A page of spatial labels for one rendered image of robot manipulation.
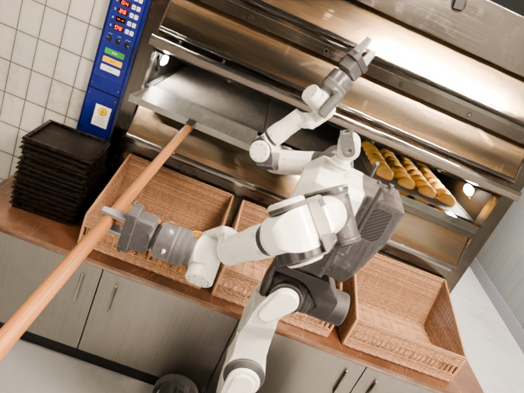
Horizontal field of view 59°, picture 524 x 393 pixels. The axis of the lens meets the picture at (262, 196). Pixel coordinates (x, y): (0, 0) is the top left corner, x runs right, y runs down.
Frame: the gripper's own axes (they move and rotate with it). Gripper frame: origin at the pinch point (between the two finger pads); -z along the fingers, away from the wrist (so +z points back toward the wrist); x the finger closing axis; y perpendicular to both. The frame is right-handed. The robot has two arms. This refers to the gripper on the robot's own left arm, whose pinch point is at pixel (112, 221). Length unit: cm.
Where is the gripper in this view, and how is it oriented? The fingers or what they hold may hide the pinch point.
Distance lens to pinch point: 111.8
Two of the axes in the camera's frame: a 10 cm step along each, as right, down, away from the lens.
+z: 9.2, 3.7, 0.9
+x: -3.8, 8.5, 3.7
